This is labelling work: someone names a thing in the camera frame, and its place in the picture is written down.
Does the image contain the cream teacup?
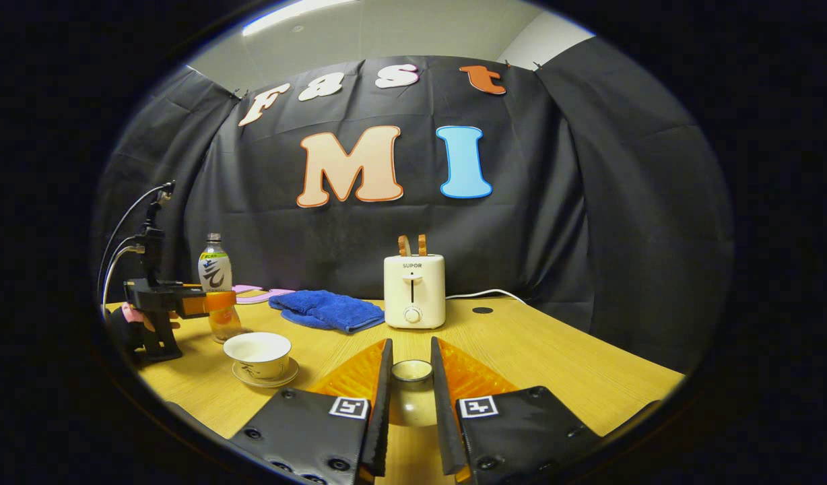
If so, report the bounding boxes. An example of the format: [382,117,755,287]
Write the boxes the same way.
[223,331,292,380]

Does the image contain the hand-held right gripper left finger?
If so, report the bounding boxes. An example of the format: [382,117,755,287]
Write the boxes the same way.
[228,338,394,485]

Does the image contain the cream teacup lid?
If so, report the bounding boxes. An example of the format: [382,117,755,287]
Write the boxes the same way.
[389,359,438,427]

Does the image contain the white toaster cable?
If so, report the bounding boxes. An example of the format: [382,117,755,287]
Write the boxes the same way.
[445,288,527,305]

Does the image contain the thin gripper cable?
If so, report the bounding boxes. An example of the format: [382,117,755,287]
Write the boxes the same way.
[96,181,176,300]

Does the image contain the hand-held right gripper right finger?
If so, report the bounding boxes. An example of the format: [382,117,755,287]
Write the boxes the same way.
[430,337,606,485]

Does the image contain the pink paper cutout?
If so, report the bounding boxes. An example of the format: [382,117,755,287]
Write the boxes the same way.
[232,284,296,305]

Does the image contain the cream saucer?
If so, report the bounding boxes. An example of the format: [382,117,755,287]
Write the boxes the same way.
[231,357,300,389]

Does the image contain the clear water bottle white label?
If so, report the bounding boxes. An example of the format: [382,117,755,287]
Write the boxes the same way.
[198,233,244,343]

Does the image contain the black backdrop cloth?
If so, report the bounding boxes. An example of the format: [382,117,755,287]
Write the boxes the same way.
[94,37,734,375]

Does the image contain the blue towel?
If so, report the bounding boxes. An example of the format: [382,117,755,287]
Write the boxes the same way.
[269,290,386,334]

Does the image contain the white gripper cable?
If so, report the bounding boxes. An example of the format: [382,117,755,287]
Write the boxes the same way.
[101,244,147,307]

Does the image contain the white toaster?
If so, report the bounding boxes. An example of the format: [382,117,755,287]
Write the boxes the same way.
[384,254,446,329]

